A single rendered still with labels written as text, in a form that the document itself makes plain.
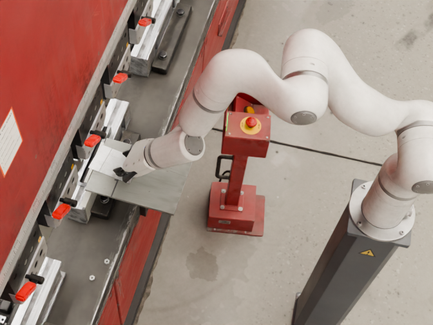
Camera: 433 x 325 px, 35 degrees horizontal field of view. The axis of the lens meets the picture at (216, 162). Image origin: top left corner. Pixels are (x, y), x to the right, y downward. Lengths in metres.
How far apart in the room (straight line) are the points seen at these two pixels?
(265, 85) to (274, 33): 2.24
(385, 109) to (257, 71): 0.32
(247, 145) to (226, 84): 0.92
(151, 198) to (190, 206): 1.12
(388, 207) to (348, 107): 0.44
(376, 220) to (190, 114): 0.66
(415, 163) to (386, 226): 0.38
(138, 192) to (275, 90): 0.68
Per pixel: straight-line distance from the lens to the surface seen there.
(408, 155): 1.65
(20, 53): 1.24
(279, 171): 3.17
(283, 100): 1.39
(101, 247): 2.02
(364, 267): 2.18
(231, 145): 2.36
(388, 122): 1.57
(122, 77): 1.79
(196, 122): 1.58
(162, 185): 1.96
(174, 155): 1.72
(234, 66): 1.43
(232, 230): 2.99
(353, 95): 1.51
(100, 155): 2.01
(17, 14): 1.19
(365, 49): 3.69
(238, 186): 2.76
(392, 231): 1.99
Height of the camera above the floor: 2.73
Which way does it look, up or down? 60 degrees down
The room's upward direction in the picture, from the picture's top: 8 degrees clockwise
